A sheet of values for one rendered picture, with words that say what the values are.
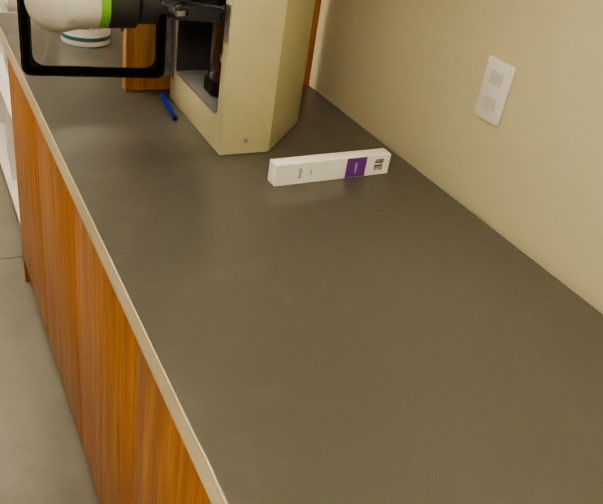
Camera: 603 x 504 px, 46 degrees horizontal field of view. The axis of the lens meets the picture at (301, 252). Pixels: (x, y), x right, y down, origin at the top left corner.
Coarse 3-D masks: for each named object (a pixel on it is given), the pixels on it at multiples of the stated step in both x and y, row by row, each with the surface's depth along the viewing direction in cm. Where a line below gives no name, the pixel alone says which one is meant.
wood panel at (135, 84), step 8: (320, 0) 176; (312, 24) 178; (312, 32) 179; (312, 40) 181; (312, 48) 182; (312, 56) 183; (128, 80) 164; (136, 80) 165; (144, 80) 166; (152, 80) 167; (160, 80) 168; (168, 80) 169; (304, 80) 186; (128, 88) 165; (136, 88) 166; (144, 88) 167; (152, 88) 168; (160, 88) 169; (168, 88) 170
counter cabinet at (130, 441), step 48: (48, 192) 173; (48, 240) 184; (48, 288) 198; (96, 288) 134; (48, 336) 213; (96, 336) 141; (96, 384) 149; (144, 384) 110; (96, 432) 158; (144, 432) 115; (96, 480) 167; (144, 480) 120; (192, 480) 93
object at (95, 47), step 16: (16, 0) 142; (32, 32) 147; (48, 32) 148; (64, 32) 149; (80, 32) 150; (96, 32) 151; (112, 32) 152; (128, 32) 153; (144, 32) 154; (32, 48) 148; (48, 48) 149; (64, 48) 150; (80, 48) 152; (96, 48) 153; (112, 48) 154; (128, 48) 155; (144, 48) 156; (48, 64) 151; (64, 64) 152; (80, 64) 153; (96, 64) 154; (112, 64) 156; (128, 64) 157; (144, 64) 158
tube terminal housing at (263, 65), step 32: (256, 0) 128; (288, 0) 132; (256, 32) 132; (288, 32) 137; (224, 64) 134; (256, 64) 135; (288, 64) 144; (192, 96) 152; (224, 96) 136; (256, 96) 139; (288, 96) 150; (224, 128) 140; (256, 128) 143; (288, 128) 158
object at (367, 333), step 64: (64, 128) 143; (128, 128) 148; (192, 128) 152; (320, 128) 163; (128, 192) 125; (192, 192) 128; (256, 192) 131; (320, 192) 135; (384, 192) 139; (128, 256) 108; (192, 256) 110; (256, 256) 113; (320, 256) 116; (384, 256) 118; (448, 256) 121; (512, 256) 125; (128, 320) 101; (192, 320) 97; (256, 320) 99; (320, 320) 101; (384, 320) 103; (448, 320) 105; (512, 320) 108; (576, 320) 110; (192, 384) 86; (256, 384) 88; (320, 384) 90; (384, 384) 91; (448, 384) 93; (512, 384) 95; (576, 384) 97; (192, 448) 81; (256, 448) 79; (320, 448) 81; (384, 448) 82; (448, 448) 83; (512, 448) 85; (576, 448) 86
